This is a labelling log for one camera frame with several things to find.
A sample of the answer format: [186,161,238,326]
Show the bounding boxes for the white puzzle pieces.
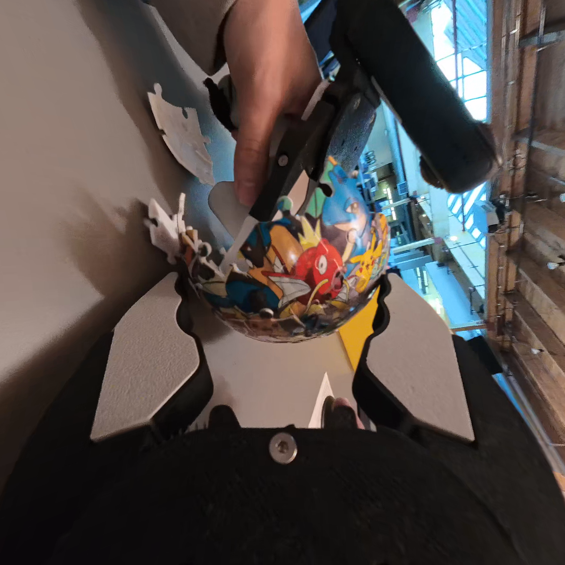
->
[147,83,215,186]

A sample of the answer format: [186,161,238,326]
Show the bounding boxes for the printed instruction leaflet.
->
[308,372,335,429]

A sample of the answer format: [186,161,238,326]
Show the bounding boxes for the person's left hand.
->
[223,0,326,208]

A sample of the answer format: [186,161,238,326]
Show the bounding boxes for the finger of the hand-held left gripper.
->
[288,173,320,218]
[220,215,260,272]

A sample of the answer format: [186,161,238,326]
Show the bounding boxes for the yellow plastic bin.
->
[338,286,381,371]

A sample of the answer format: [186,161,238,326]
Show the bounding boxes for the large paned window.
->
[430,0,488,124]

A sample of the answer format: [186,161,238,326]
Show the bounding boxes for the colourful cartoon puzzle ball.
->
[145,155,391,343]

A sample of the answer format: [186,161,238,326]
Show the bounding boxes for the dark storage shelving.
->
[358,150,442,248]

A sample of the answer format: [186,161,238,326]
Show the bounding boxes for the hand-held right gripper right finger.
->
[352,273,475,443]

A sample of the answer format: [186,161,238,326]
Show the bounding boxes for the white wall box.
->
[473,201,499,233]

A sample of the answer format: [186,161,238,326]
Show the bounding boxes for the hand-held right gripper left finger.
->
[90,271,215,442]

